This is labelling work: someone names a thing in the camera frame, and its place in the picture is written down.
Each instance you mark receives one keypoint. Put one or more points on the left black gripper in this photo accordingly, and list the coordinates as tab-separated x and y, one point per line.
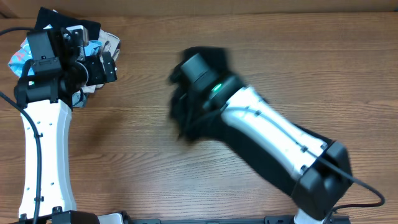
101	68

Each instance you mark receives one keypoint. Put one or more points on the black t-shirt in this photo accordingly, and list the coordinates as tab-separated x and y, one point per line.
211	101

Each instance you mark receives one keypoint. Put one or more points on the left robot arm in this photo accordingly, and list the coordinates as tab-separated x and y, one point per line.
57	69

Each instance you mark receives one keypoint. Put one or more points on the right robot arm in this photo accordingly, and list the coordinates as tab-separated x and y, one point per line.
311	169

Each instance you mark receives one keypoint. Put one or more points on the beige folded garment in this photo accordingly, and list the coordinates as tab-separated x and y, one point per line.
106	42

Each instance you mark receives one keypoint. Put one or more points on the grey-blue folded garment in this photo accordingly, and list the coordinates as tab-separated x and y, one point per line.
79	99

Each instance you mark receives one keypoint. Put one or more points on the black folded garment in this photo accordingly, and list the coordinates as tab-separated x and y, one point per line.
56	20

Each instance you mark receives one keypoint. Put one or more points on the light blue printed t-shirt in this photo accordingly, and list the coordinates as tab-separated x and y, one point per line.
18	60

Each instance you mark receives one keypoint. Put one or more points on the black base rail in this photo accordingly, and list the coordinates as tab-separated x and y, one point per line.
77	217

